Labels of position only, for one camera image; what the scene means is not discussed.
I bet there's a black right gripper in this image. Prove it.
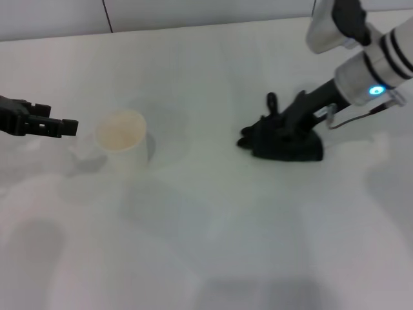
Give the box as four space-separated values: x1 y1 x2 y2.
265 79 349 136

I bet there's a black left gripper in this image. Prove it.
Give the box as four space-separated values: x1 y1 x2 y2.
0 96 79 139

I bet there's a dark blue rag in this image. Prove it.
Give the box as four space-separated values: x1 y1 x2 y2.
237 112 324 164

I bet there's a white paper cup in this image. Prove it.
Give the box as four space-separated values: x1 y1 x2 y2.
94 108 150 167

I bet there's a grey right gripper cable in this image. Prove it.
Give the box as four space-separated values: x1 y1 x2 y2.
325 92 405 130

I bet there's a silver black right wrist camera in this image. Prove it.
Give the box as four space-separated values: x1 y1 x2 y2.
305 0 372 55

